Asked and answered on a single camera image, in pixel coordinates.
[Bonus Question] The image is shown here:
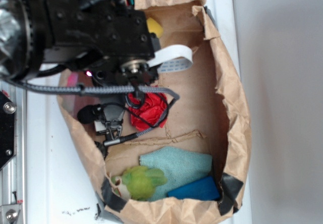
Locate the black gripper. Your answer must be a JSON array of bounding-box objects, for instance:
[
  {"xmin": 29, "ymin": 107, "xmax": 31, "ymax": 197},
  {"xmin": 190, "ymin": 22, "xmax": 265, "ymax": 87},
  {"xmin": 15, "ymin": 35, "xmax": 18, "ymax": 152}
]
[{"xmin": 77, "ymin": 65, "xmax": 158, "ymax": 142}]

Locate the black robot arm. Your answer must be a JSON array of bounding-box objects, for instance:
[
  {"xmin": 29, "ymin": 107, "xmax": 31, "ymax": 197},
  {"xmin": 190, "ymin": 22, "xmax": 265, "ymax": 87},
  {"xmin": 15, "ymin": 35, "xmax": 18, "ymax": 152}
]
[{"xmin": 1, "ymin": 0, "xmax": 160, "ymax": 145}]

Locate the green fuzzy plush toy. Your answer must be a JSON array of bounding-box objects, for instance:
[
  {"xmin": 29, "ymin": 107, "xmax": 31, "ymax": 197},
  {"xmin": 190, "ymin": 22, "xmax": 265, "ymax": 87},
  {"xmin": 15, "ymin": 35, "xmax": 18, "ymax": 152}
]
[{"xmin": 111, "ymin": 165, "xmax": 168, "ymax": 201}]

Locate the light blue cloth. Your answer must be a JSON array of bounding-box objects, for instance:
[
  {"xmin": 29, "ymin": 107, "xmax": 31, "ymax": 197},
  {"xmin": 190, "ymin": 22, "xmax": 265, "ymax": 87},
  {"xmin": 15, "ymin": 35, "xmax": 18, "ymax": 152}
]
[{"xmin": 139, "ymin": 146, "xmax": 212, "ymax": 201}]

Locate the yellow sponge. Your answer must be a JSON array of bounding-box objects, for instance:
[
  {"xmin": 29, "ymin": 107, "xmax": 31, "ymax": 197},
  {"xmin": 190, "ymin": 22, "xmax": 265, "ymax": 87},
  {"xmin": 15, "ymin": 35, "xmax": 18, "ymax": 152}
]
[{"xmin": 146, "ymin": 18, "xmax": 164, "ymax": 38}]

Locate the brown paper bag tray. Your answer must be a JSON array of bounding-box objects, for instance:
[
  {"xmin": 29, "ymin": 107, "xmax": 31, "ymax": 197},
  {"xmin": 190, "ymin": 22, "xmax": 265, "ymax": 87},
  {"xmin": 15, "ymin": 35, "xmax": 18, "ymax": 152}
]
[{"xmin": 58, "ymin": 0, "xmax": 251, "ymax": 223}]

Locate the blue block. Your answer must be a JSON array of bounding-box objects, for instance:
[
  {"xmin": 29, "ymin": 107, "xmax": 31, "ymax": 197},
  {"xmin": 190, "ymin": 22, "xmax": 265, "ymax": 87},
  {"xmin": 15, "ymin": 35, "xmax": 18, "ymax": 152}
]
[{"xmin": 167, "ymin": 176, "xmax": 221, "ymax": 201}]

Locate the grey braided cable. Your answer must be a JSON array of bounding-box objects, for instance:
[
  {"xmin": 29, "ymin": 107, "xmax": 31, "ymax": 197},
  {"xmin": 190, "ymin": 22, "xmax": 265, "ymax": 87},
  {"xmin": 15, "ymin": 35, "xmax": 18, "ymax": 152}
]
[{"xmin": 5, "ymin": 80, "xmax": 181, "ymax": 147}]

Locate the white flat ribbon cable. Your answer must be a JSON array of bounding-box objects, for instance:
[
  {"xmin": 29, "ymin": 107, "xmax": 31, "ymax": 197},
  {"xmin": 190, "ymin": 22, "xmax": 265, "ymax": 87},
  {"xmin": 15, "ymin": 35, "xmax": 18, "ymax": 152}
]
[{"xmin": 147, "ymin": 44, "xmax": 194, "ymax": 74}]

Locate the black metal bracket plate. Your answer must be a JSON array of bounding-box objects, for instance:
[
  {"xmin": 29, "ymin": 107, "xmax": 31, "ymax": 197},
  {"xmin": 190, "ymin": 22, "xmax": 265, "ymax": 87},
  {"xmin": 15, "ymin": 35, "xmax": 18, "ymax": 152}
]
[{"xmin": 0, "ymin": 90, "xmax": 17, "ymax": 171}]

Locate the aluminium frame rail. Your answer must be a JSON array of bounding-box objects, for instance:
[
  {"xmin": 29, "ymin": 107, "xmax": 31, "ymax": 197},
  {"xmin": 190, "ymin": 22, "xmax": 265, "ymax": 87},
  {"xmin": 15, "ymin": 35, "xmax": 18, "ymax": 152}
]
[{"xmin": 1, "ymin": 81, "xmax": 26, "ymax": 223}]

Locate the silver corner bracket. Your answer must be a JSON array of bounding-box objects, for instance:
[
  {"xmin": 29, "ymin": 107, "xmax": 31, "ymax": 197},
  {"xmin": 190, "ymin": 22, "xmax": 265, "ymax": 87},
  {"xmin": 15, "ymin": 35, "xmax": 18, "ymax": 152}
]
[{"xmin": 1, "ymin": 204, "xmax": 23, "ymax": 224}]

